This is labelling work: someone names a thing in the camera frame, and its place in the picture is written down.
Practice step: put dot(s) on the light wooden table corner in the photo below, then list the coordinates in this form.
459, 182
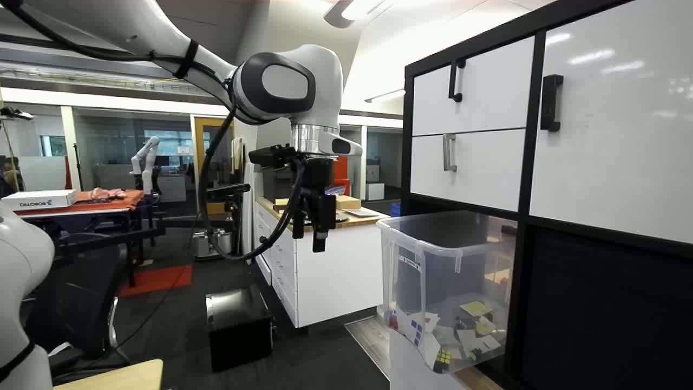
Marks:
121, 377

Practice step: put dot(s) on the black frame cabinet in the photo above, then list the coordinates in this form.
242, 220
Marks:
607, 310

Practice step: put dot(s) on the red floor mat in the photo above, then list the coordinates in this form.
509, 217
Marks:
154, 280

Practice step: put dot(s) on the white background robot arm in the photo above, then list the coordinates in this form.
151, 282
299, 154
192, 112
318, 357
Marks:
143, 160

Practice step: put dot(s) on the beige block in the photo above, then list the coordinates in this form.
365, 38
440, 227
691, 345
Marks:
476, 309

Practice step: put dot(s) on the small yellow black item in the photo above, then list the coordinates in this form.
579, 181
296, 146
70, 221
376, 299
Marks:
443, 361

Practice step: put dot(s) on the white counter cabinet wooden top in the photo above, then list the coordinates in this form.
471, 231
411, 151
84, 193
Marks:
338, 279

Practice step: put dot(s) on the black office chair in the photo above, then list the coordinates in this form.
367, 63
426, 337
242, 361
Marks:
78, 295

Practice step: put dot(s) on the red object on counter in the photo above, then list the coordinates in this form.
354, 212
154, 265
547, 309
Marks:
340, 177

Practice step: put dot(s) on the clear plastic storage bin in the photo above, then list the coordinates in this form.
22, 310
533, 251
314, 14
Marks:
446, 268

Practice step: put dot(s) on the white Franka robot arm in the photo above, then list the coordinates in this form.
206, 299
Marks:
130, 24

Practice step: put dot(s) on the white flat box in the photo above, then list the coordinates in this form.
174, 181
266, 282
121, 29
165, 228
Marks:
37, 200

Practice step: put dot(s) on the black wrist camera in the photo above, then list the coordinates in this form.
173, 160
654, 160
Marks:
273, 157

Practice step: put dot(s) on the black box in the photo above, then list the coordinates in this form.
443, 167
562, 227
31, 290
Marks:
240, 329

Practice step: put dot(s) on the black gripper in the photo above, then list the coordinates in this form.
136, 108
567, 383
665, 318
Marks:
318, 175

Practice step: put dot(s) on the wooden door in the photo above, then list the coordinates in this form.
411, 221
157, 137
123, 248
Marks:
204, 165

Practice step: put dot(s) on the red table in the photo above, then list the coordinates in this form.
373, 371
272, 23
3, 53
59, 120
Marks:
101, 205

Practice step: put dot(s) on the large white cabinet door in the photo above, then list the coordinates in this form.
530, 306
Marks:
629, 130

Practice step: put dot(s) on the white dotted box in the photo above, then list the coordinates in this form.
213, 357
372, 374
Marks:
418, 337

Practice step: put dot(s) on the metal bucket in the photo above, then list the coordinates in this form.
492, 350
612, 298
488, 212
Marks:
213, 244

